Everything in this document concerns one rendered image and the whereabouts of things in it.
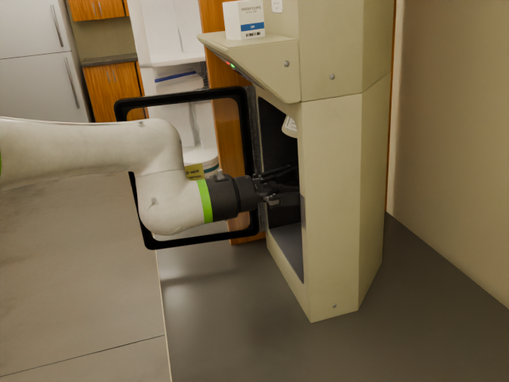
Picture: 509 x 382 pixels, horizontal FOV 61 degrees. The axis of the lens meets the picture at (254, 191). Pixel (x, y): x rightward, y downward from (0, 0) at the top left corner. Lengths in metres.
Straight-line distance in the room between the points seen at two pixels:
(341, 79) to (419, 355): 0.53
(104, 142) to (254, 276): 0.52
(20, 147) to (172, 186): 0.28
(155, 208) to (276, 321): 0.36
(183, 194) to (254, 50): 0.32
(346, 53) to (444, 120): 0.45
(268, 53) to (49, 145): 0.36
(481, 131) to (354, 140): 0.35
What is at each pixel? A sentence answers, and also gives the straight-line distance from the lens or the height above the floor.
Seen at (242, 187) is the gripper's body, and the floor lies 1.23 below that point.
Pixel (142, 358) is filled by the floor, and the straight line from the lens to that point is 2.34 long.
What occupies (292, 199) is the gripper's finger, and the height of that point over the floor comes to 1.20.
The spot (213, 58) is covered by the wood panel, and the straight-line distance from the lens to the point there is 1.06.
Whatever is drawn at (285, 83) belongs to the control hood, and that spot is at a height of 1.44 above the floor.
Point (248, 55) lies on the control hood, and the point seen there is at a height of 1.49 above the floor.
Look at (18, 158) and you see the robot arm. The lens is 0.71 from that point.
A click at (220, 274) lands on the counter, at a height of 0.94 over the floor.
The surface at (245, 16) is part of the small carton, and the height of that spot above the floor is 1.55.
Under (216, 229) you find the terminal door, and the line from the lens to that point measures 1.14.
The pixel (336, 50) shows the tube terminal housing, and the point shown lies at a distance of 0.74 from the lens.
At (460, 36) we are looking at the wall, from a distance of 1.08.
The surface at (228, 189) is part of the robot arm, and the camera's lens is 0.86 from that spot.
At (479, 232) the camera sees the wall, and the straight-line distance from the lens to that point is 1.11.
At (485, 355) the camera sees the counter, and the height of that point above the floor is 0.94.
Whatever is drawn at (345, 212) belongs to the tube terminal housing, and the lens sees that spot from 0.84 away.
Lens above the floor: 1.58
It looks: 25 degrees down
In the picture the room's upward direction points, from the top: 5 degrees counter-clockwise
